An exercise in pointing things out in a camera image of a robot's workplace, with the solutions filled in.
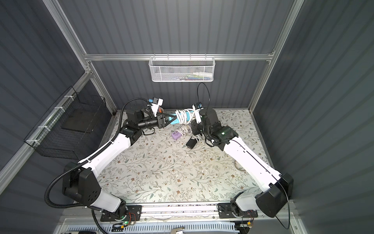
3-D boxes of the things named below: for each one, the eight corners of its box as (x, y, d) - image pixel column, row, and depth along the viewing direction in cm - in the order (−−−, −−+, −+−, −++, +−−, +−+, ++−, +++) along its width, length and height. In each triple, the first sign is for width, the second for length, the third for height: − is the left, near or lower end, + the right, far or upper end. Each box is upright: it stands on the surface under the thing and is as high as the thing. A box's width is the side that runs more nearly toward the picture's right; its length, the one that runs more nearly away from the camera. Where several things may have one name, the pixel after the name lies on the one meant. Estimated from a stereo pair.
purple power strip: (176, 142, 103) (175, 137, 99) (172, 137, 105) (171, 133, 101) (181, 138, 105) (181, 133, 101) (178, 134, 107) (177, 129, 103)
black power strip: (186, 145, 101) (185, 142, 98) (191, 139, 104) (191, 136, 101) (192, 149, 99) (192, 146, 96) (197, 143, 102) (197, 140, 99)
